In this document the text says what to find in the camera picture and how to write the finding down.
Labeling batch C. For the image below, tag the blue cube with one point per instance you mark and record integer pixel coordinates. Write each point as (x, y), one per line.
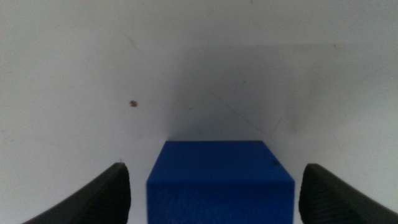
(220, 183)

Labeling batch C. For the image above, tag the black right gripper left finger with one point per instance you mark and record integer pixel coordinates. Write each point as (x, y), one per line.
(99, 199)

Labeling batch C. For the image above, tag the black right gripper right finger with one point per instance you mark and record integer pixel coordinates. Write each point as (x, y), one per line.
(329, 199)

